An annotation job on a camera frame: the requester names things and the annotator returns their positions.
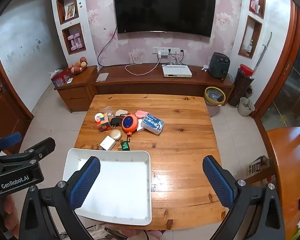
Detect white bucket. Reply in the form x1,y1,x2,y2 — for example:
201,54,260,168
237,97,256,118

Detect orange round tape reel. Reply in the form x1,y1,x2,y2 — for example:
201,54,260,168
122,114,139,143

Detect white mop head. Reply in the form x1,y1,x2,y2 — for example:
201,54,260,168
86,224,110,240

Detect brown wooden door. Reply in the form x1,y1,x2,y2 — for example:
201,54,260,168
0,30,34,155

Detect yellow-rimmed trash bin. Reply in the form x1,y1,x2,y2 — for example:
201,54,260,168
204,86,226,118

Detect black television cable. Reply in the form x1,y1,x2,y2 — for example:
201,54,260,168
97,24,118,67

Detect black curved television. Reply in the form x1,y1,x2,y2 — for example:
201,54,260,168
113,0,217,38

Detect glossy wooden side table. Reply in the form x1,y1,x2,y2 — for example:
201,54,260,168
266,126,300,240

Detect dark green air fryer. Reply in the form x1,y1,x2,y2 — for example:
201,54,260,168
208,52,231,80

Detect white plastic tray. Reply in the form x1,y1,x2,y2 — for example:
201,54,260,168
62,148,152,226

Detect long wooden television cabinet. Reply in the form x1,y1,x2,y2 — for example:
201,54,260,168
91,63,235,98

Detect white power adapter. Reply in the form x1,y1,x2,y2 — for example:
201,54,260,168
99,135,117,151

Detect wooden drawer cabinet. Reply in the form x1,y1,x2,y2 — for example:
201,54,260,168
54,65,99,112

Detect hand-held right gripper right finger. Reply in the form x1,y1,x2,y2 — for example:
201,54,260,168
202,155,283,240

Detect gold round compact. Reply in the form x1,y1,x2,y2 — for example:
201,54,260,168
109,129,123,141

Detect colourful puzzle cube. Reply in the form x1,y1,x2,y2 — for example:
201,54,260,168
97,114,111,132

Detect person's left hand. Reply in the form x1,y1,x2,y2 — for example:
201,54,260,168
1,195,20,239

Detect pink and white bottles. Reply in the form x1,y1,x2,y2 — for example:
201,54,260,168
250,0,262,14

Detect white wall socket strip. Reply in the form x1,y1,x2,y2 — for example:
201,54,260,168
152,46,182,55

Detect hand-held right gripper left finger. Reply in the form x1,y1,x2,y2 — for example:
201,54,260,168
19,156,101,240

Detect white cable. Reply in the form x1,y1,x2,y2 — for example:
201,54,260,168
125,54,163,76

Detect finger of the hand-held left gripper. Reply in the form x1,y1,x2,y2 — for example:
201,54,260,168
0,137,56,171
0,132,22,155

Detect pink dumbbell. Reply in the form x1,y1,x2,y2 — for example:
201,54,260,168
68,33,77,52
75,32,84,51

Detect wood-framed glass door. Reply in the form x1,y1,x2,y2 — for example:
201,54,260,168
250,0,300,133

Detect red tissue box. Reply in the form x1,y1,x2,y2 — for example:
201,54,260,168
51,70,71,88

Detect tall dark red-lidded container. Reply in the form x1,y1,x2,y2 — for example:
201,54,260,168
227,64,255,108

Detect white set-top box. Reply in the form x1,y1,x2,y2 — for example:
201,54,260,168
161,64,193,78

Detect framed photo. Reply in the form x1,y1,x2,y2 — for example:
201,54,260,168
64,3,76,21

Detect long sheathed sword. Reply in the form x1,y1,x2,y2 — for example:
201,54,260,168
252,32,273,72

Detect blue and white packet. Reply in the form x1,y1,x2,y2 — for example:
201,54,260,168
141,113,165,136

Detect bowl of decorative peaches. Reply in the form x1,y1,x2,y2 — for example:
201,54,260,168
68,57,88,76

